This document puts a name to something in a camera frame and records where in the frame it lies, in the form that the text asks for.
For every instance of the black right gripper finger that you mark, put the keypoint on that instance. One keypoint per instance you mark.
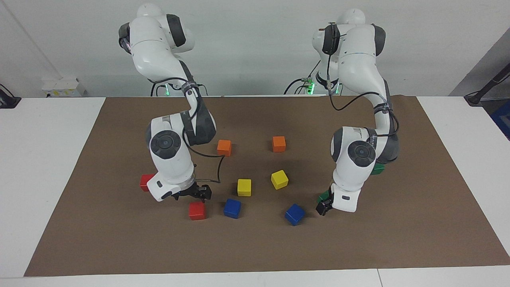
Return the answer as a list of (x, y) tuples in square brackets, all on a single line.
[(195, 197), (206, 192)]

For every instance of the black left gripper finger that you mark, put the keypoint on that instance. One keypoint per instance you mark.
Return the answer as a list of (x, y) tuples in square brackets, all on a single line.
[(324, 208)]

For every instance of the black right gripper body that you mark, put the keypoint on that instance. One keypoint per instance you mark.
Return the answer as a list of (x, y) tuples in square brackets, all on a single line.
[(183, 193)]

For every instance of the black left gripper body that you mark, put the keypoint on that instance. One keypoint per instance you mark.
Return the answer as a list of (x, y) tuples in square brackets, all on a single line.
[(331, 191)]

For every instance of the green wooden block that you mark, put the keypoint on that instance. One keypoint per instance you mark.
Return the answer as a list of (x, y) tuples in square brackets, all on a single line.
[(322, 196), (378, 169)]

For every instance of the red wooden block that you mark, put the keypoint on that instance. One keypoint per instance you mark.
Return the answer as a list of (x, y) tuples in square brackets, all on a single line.
[(145, 182), (197, 211)]

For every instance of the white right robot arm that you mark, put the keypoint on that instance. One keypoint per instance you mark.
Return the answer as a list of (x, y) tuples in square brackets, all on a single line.
[(171, 159)]

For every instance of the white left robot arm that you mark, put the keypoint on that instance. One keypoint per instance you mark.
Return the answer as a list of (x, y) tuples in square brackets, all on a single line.
[(354, 167)]

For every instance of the blue wooden block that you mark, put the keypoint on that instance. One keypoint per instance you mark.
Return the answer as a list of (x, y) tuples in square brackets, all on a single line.
[(295, 214), (232, 208)]

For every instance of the yellow wooden block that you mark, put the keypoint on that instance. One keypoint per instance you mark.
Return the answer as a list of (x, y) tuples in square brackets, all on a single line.
[(279, 179), (244, 187)]

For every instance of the orange wooden block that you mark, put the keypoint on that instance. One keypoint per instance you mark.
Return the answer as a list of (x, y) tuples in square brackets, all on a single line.
[(279, 144), (224, 148)]

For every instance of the brown table mat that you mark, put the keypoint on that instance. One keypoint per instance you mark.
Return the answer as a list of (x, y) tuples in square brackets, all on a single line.
[(119, 231)]

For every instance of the white power strip box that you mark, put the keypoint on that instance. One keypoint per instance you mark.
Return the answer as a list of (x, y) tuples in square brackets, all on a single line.
[(63, 87)]

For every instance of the black stand pole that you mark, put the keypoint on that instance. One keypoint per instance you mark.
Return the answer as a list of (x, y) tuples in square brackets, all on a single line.
[(484, 89)]

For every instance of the black clamp mount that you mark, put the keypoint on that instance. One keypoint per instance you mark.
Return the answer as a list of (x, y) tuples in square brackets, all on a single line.
[(8, 99)]

